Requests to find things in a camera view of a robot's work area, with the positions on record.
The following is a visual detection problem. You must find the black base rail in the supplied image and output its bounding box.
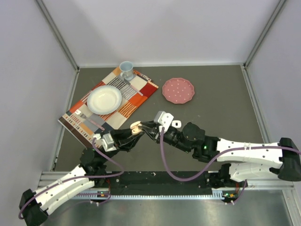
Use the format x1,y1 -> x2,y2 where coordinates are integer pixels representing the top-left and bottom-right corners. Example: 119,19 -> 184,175
109,171 -> 224,195

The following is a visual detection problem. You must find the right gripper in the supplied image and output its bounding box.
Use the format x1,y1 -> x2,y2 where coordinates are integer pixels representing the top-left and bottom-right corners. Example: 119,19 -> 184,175
139,121 -> 192,153

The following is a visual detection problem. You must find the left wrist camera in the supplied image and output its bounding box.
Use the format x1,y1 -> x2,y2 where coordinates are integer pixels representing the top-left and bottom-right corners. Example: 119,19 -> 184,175
93,133 -> 117,152

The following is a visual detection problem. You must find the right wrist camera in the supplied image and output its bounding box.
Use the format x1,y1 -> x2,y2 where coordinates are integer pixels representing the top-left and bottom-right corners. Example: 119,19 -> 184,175
154,111 -> 174,132

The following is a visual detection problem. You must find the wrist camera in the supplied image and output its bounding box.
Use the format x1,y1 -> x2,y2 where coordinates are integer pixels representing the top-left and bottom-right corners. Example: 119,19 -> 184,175
93,133 -> 117,152
154,111 -> 174,132

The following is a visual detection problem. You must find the beige earbuds charging case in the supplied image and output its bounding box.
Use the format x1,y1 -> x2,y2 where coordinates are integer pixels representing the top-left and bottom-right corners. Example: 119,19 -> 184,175
130,121 -> 143,135

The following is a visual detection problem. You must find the knife with pink handle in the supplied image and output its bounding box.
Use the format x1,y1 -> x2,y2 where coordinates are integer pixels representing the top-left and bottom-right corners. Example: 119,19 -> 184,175
118,76 -> 143,96

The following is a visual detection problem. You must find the fork with pink handle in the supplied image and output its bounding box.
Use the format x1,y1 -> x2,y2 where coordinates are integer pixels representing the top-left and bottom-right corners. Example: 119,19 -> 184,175
75,110 -> 105,131

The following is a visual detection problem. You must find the light blue cup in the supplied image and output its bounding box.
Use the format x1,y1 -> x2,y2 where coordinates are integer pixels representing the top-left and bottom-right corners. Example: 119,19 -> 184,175
119,61 -> 134,81

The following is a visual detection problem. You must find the white earbuds charging case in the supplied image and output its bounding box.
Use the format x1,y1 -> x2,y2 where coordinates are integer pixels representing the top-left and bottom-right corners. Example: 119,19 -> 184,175
171,120 -> 182,129

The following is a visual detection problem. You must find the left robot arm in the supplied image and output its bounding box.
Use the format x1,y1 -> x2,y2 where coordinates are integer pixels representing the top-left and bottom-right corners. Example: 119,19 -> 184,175
18,129 -> 144,226

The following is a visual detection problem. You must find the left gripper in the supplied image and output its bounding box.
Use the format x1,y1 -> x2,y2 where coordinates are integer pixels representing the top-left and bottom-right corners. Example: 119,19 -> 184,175
100,126 -> 144,163

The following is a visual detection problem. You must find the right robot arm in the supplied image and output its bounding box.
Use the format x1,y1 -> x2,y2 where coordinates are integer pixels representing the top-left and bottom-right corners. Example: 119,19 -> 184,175
138,121 -> 301,186

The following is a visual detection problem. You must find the pink dotted plate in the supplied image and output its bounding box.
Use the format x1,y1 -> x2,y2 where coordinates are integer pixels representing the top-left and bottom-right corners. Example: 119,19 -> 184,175
162,78 -> 195,104

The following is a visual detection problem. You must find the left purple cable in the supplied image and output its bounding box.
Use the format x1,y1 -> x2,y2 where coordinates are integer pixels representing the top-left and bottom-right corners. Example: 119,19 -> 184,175
18,138 -> 125,220

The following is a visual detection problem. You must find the white bowl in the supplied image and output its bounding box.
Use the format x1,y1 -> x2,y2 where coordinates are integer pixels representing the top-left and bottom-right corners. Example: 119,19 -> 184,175
87,85 -> 122,115

